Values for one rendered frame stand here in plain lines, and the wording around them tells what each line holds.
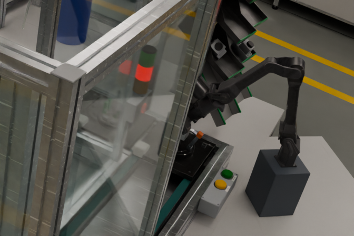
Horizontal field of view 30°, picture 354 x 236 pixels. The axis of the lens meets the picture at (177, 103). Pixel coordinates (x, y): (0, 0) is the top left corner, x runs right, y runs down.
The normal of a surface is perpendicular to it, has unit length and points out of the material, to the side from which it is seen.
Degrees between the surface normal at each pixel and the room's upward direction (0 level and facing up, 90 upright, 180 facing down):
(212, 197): 0
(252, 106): 0
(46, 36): 90
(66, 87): 90
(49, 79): 90
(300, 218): 0
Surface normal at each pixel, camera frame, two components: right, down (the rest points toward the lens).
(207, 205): -0.39, 0.43
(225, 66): 0.54, -0.55
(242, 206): 0.22, -0.82
